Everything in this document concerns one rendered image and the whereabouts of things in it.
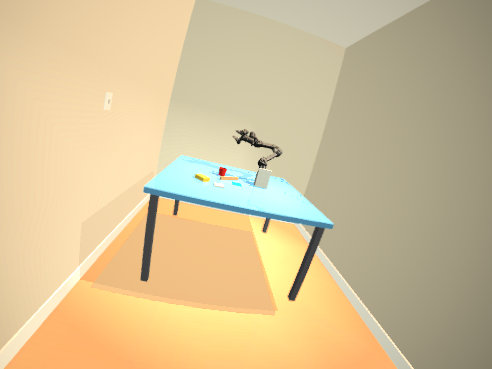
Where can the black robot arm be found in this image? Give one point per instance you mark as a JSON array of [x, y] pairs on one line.
[[258, 143]]

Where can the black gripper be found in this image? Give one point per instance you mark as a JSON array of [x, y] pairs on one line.
[[243, 137]]

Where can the yellow block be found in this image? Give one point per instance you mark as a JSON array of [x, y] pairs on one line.
[[202, 178]]

